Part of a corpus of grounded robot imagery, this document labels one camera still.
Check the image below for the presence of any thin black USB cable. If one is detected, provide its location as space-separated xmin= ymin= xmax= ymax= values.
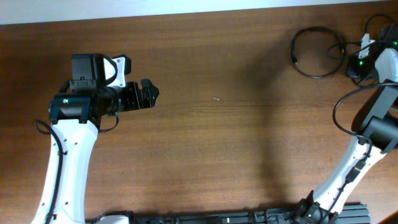
xmin=290 ymin=26 xmax=347 ymax=79

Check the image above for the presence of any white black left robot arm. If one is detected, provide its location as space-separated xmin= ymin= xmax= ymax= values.
xmin=33 ymin=54 xmax=159 ymax=223

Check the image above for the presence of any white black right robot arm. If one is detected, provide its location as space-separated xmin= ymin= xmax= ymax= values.
xmin=266 ymin=22 xmax=397 ymax=223

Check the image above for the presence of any right camera black cable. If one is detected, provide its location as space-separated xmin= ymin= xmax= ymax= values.
xmin=320 ymin=40 xmax=398 ymax=224

